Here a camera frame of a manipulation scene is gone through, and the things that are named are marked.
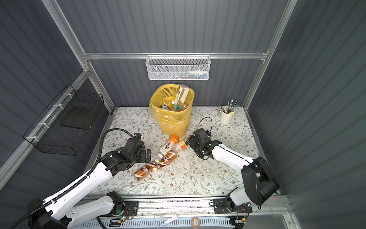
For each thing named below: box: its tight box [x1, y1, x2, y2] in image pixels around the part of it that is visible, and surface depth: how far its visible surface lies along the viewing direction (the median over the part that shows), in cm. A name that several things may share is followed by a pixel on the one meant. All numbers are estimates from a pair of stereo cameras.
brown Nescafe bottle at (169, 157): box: [153, 151, 177, 166], surface depth 88 cm
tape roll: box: [191, 216, 200, 229], surface depth 72 cm
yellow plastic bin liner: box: [149, 83, 195, 128], surface depth 91 cm
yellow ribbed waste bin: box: [149, 83, 195, 138], surface depth 91 cm
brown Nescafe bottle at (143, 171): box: [133, 165, 159, 181], surface depth 84 cm
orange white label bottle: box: [157, 134, 180, 160], surface depth 94 cm
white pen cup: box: [219, 105, 235, 124], surface depth 107 cm
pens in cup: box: [220, 99, 238, 115], surface depth 107 cm
